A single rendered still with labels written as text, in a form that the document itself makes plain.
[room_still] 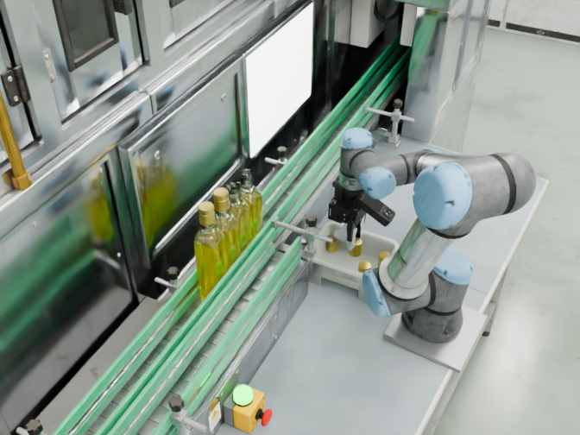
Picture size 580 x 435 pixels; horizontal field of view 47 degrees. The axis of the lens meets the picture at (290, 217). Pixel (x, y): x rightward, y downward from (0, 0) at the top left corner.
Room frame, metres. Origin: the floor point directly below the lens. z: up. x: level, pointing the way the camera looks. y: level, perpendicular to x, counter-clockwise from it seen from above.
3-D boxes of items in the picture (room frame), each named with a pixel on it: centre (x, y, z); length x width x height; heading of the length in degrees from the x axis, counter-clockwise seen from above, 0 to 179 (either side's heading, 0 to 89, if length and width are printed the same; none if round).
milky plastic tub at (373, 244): (1.35, -0.17, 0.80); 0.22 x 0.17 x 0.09; 63
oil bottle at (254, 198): (1.30, 0.10, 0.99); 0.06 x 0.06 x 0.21; 64
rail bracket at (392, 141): (1.87, -0.32, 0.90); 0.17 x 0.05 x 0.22; 63
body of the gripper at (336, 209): (1.39, -0.16, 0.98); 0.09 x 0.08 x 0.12; 61
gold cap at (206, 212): (1.14, 0.18, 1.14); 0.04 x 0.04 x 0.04
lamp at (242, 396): (0.88, 0.10, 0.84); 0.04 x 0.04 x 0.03
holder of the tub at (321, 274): (1.37, -0.15, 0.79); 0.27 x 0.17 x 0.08; 63
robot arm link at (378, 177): (1.30, -0.21, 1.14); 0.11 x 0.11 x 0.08; 19
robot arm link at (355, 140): (1.38, -0.16, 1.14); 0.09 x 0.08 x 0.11; 19
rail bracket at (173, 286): (1.11, 0.29, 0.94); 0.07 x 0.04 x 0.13; 63
